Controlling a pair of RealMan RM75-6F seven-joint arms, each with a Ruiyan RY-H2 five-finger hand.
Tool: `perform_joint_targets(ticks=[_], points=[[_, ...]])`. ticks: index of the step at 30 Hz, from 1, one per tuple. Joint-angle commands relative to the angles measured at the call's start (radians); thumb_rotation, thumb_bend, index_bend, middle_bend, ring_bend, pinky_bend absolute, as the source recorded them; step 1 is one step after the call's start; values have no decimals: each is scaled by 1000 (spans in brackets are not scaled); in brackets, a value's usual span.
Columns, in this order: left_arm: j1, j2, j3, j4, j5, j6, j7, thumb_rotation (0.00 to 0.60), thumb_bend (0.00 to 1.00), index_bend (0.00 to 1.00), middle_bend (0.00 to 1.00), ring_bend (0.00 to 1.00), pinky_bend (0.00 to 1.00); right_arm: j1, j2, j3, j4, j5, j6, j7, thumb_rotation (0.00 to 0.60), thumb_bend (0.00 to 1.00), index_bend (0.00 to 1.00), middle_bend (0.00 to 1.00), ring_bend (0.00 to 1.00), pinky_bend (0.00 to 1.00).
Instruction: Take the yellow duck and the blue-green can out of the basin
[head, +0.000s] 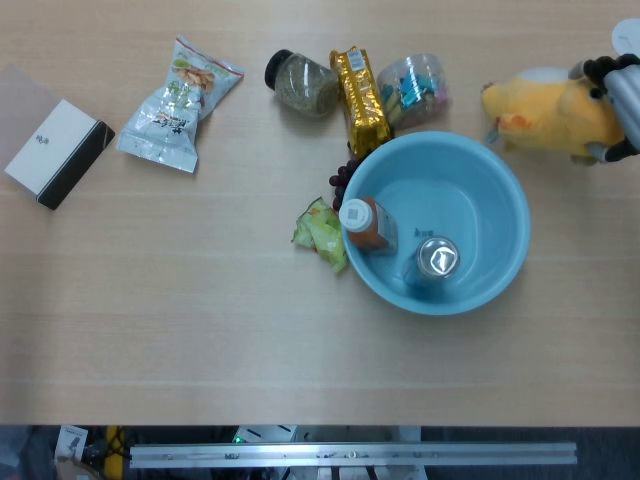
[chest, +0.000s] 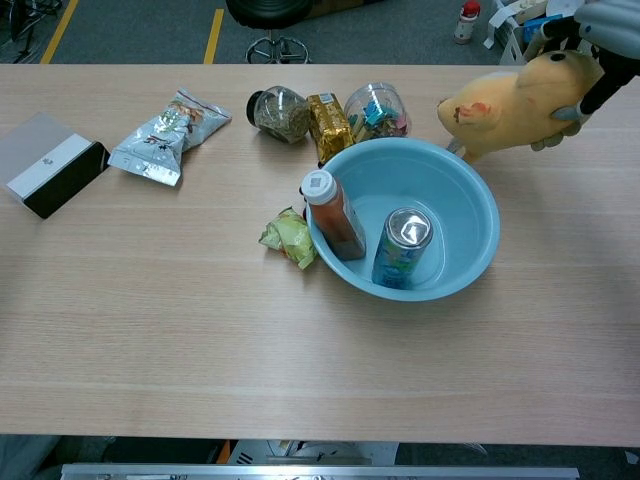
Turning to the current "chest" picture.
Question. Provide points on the white robot base unit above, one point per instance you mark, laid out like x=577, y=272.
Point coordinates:
x=320, y=452

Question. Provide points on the gold foil snack package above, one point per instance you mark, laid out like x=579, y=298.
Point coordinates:
x=330, y=125

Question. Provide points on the light blue plastic basin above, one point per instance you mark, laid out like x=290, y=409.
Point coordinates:
x=450, y=240

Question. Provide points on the yellow duck plush toy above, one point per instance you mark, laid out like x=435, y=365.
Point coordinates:
x=515, y=110

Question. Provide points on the aluminium profile rail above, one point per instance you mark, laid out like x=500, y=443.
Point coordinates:
x=320, y=472

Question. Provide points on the white and black box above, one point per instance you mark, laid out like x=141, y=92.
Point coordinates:
x=50, y=165

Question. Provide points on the blue snack bag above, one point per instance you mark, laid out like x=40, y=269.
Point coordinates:
x=534, y=27

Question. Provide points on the crumpled green yellow wrapper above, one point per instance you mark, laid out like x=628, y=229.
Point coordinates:
x=292, y=237

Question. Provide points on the clear jar of coloured clips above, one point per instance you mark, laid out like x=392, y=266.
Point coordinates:
x=377, y=112

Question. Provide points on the black metal stand legs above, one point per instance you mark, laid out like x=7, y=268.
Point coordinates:
x=25, y=25

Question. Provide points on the red white bottle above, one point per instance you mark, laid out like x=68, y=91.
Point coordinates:
x=467, y=22

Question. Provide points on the black stool chrome base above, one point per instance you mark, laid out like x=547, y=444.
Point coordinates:
x=270, y=12

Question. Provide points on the white storage box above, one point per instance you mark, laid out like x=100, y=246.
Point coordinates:
x=512, y=47

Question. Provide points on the silver snack bag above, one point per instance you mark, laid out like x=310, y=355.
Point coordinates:
x=160, y=140

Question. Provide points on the orange juice bottle white cap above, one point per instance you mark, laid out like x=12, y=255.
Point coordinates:
x=337, y=220

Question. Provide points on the blue green drink can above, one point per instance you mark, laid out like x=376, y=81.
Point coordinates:
x=402, y=250

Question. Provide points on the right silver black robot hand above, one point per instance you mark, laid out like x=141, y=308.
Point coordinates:
x=617, y=30

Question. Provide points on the glass seed jar black lid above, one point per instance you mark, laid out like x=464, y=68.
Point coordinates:
x=282, y=115

